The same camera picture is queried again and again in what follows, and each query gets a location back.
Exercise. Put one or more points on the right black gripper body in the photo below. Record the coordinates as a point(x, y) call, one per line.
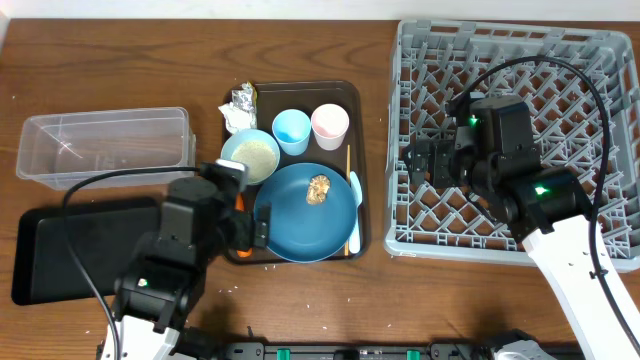
point(452, 168)

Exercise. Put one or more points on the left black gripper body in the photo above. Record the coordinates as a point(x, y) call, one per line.
point(258, 227)

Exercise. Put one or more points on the dark blue plate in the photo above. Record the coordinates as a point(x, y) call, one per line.
point(301, 232)

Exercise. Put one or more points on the light blue rice bowl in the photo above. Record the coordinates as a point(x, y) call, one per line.
point(257, 150)

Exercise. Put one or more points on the light blue cup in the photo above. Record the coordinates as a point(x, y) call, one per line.
point(291, 129)

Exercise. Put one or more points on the pink cup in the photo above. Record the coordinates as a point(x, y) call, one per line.
point(330, 123)

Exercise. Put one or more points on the white paper napkin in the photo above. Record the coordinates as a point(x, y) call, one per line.
point(236, 119)

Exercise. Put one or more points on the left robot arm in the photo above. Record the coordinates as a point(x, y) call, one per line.
point(167, 276)

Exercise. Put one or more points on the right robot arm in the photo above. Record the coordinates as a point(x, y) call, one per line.
point(550, 220)

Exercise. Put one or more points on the grey dishwasher rack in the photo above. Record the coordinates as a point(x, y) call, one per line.
point(582, 90)

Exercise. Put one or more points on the orange carrot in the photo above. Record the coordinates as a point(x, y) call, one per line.
point(241, 207)

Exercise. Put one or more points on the brown food scrap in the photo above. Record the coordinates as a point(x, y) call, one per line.
point(318, 189)

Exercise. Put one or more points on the wooden chopstick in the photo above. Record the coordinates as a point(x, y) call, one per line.
point(347, 178)

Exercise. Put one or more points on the dark brown serving tray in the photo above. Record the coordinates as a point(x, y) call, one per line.
point(273, 98)

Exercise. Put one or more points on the light blue plastic spoon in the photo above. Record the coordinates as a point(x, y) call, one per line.
point(354, 241)

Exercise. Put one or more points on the clear plastic bin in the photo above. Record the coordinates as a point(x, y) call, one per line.
point(61, 150)

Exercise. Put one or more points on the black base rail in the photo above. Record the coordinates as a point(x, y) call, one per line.
point(260, 351)

